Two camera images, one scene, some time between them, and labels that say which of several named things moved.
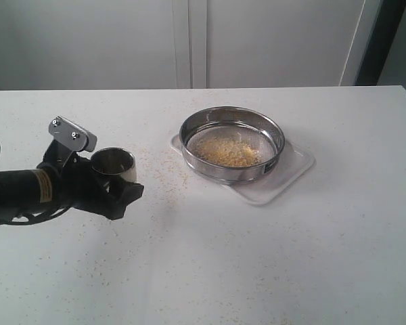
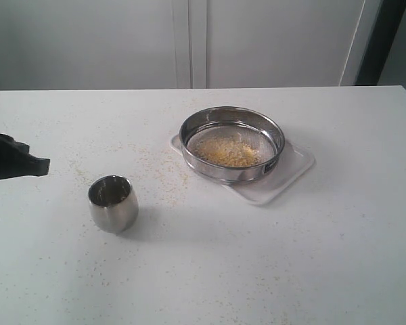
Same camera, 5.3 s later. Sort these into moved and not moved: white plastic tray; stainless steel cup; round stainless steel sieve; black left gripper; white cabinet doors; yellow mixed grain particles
Moved: black left gripper; stainless steel cup
Not moved: round stainless steel sieve; white cabinet doors; yellow mixed grain particles; white plastic tray
